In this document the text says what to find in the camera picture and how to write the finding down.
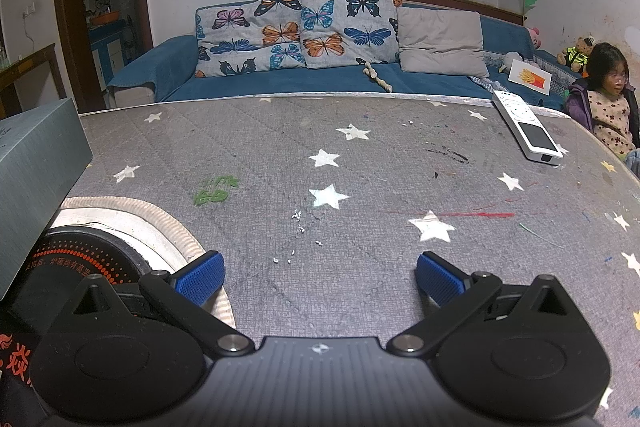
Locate white remote control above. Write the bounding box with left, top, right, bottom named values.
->
left=492, top=89, right=563, bottom=166

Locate grey pillow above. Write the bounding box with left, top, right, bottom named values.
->
left=397, top=7, right=490, bottom=78

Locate grey star-print desktop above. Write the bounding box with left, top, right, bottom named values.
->
left=75, top=93, right=640, bottom=413

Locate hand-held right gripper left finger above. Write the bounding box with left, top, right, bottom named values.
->
left=65, top=251, right=256, bottom=354

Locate fries picture card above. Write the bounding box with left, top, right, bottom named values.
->
left=508, top=59, right=552, bottom=96

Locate wooden stick toy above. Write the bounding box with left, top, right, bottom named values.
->
left=362, top=62, right=393, bottom=94

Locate blue sofa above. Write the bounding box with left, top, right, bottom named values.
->
left=106, top=0, right=581, bottom=112

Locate teddy bear with yellow vest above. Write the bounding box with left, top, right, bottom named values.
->
left=557, top=35, right=597, bottom=74

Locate butterfly print cushion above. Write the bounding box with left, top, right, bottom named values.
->
left=299, top=0, right=404, bottom=69
left=195, top=0, right=307, bottom=78

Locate grey box lid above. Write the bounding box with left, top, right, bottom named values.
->
left=0, top=97, right=95, bottom=303

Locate wooden side table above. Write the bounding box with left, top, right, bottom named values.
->
left=0, top=43, right=63, bottom=118

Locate wooden door frame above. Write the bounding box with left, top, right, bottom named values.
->
left=50, top=0, right=153, bottom=112

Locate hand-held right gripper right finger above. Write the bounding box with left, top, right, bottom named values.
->
left=386, top=251, right=576, bottom=355

